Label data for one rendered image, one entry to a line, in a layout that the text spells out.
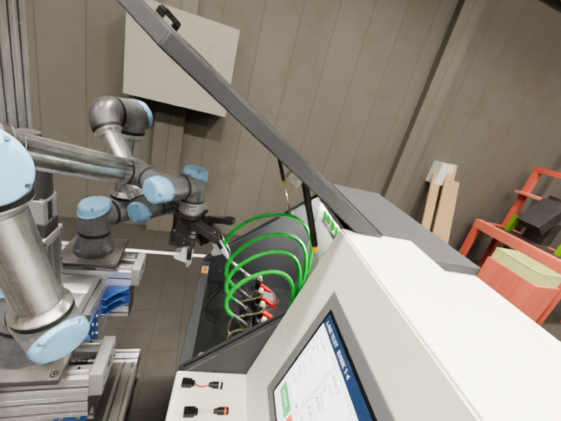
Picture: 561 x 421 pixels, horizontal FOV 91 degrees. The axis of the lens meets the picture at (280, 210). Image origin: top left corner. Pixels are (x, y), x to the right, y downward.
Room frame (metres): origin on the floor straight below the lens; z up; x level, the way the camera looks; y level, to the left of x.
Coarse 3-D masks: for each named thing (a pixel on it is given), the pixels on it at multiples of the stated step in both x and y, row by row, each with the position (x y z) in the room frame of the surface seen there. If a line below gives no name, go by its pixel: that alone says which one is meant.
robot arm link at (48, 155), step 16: (0, 128) 0.49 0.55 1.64; (32, 144) 0.53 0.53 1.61; (48, 144) 0.56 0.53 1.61; (64, 144) 0.60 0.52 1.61; (48, 160) 0.55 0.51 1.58; (64, 160) 0.57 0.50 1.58; (80, 160) 0.60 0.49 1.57; (96, 160) 0.64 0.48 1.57; (112, 160) 0.68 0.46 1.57; (128, 160) 0.73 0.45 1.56; (80, 176) 0.62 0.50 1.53; (96, 176) 0.64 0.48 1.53; (112, 176) 0.67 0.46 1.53; (128, 176) 0.71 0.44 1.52
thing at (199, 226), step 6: (192, 222) 0.80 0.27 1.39; (198, 222) 0.82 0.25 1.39; (204, 222) 0.84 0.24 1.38; (192, 228) 0.80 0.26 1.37; (198, 228) 0.80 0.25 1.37; (204, 228) 0.81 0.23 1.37; (210, 228) 0.84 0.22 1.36; (204, 234) 0.81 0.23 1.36; (210, 234) 0.81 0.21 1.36; (216, 234) 0.83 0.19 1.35; (210, 240) 0.81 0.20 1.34; (216, 240) 0.82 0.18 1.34
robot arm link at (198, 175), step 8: (184, 168) 0.79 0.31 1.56; (192, 168) 0.80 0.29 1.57; (200, 168) 0.82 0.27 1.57; (192, 176) 0.78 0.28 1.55; (200, 176) 0.79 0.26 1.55; (192, 184) 0.77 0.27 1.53; (200, 184) 0.79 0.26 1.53; (192, 192) 0.76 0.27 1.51; (200, 192) 0.80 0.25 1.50; (184, 200) 0.78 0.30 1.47; (192, 200) 0.78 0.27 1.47; (200, 200) 0.80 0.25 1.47
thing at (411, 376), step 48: (336, 240) 0.67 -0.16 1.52; (384, 240) 0.68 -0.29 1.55; (336, 288) 0.55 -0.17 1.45; (384, 288) 0.45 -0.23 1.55; (432, 288) 0.49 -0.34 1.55; (288, 336) 0.59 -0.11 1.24; (384, 336) 0.38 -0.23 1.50; (432, 336) 0.34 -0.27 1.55; (480, 336) 0.38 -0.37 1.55; (384, 384) 0.32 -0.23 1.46; (432, 384) 0.28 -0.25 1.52; (480, 384) 0.27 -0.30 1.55; (528, 384) 0.30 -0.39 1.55
